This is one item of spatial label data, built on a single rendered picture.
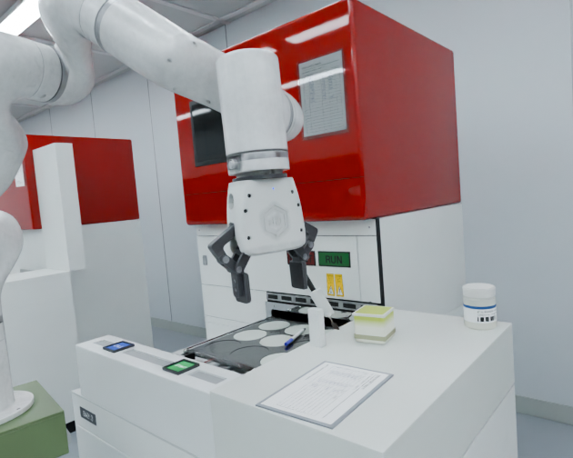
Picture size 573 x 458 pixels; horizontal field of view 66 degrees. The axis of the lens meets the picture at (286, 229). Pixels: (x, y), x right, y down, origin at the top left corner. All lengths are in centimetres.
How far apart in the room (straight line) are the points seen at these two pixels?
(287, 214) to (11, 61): 50
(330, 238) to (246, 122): 83
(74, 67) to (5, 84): 12
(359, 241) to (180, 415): 68
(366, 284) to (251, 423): 65
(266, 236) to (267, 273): 98
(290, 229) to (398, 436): 32
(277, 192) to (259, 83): 14
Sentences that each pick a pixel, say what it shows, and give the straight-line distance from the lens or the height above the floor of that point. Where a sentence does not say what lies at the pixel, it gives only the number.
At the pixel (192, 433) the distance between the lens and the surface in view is 95.
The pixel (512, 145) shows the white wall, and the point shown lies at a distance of 266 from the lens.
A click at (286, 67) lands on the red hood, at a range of 141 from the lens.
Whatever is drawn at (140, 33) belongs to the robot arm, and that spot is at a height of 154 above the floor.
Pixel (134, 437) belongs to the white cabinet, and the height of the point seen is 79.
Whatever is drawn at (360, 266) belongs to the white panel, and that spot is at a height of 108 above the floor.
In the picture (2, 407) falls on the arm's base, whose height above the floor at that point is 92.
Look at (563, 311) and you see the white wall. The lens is 271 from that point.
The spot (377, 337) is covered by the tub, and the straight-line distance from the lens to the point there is 101.
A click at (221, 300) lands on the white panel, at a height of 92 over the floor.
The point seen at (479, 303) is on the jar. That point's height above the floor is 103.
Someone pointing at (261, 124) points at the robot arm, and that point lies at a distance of 57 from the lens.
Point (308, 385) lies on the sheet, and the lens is 82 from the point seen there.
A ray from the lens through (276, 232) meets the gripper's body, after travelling 58.
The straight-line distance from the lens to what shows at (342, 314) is 137.
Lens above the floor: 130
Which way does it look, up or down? 4 degrees down
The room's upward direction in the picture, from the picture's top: 5 degrees counter-clockwise
